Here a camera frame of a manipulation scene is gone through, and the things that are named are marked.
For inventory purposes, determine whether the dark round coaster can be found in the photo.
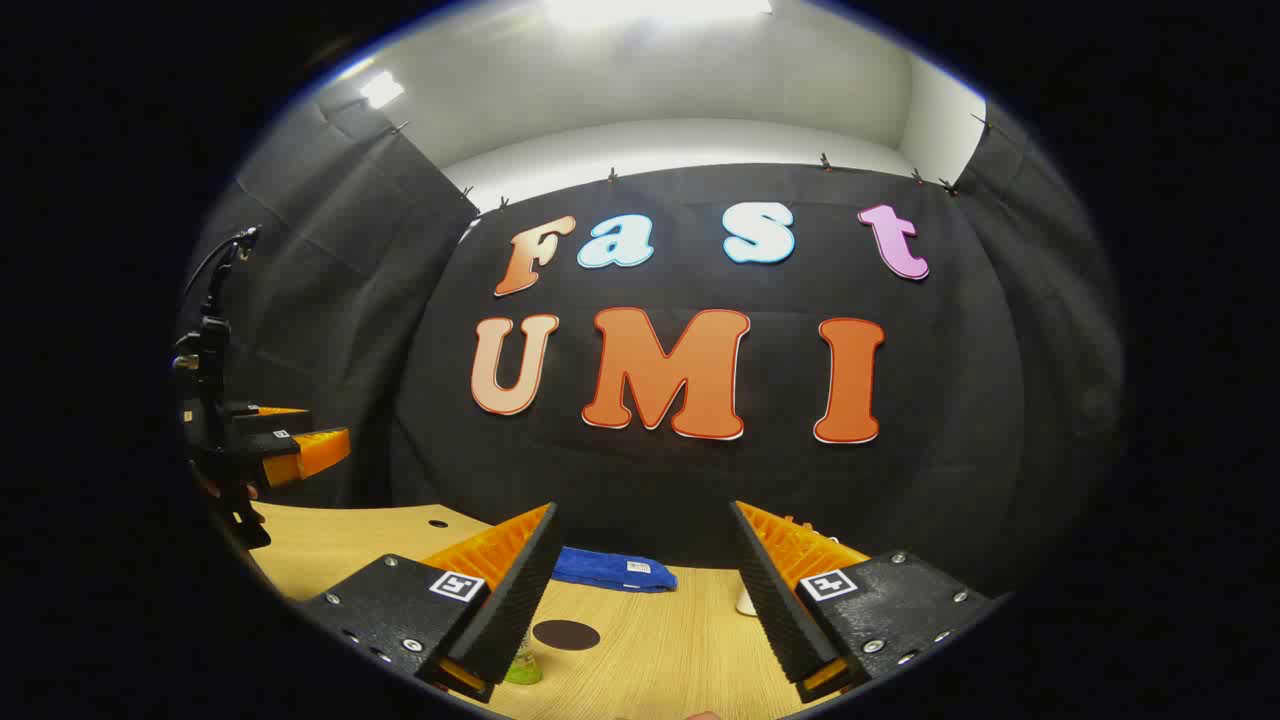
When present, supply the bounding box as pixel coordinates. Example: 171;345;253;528
532;619;602;652

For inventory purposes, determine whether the blue folded towel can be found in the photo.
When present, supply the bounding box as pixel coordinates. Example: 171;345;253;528
552;546;679;594

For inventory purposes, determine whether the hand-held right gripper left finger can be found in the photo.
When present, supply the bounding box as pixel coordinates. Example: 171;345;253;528
297;502;563;704

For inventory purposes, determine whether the white green water bottle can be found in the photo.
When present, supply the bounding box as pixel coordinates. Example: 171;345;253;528
503;630;544;686

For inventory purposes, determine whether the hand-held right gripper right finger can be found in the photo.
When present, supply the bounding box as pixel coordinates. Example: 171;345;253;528
728;500;1001;704

